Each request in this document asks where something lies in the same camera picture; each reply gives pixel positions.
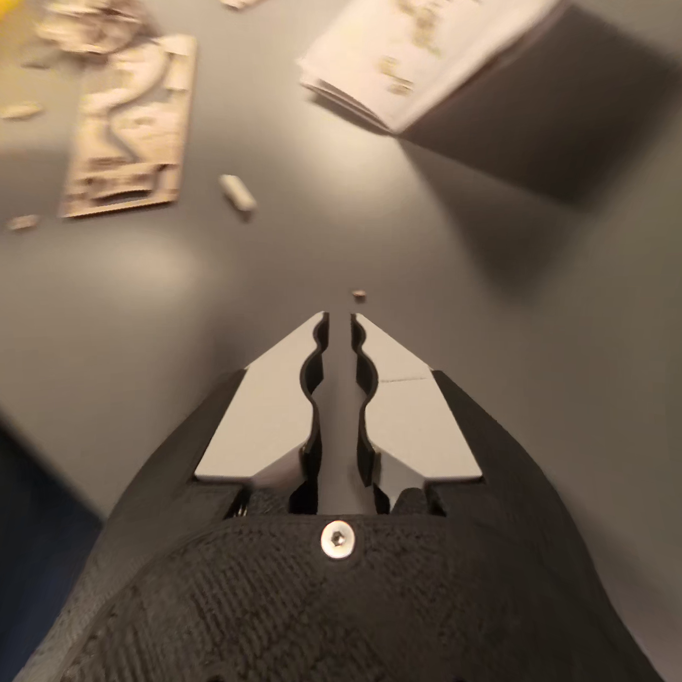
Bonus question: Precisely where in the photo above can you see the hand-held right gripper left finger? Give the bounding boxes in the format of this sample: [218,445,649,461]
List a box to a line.
[194,312,330,513]

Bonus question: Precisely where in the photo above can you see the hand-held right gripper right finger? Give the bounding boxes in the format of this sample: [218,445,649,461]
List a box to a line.
[350,313,483,513]

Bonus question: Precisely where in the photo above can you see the laser-cut plywood parts sheet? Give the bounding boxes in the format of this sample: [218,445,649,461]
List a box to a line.
[59,34,198,219]

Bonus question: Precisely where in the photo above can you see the pile of wooden model parts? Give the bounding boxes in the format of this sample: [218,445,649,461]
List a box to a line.
[36,0,156,55]

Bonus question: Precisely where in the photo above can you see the white wax cylinder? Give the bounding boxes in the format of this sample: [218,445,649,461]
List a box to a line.
[218,174,258,214]

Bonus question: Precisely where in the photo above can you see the paper instruction booklet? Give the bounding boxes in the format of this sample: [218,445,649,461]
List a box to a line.
[298,0,571,134]

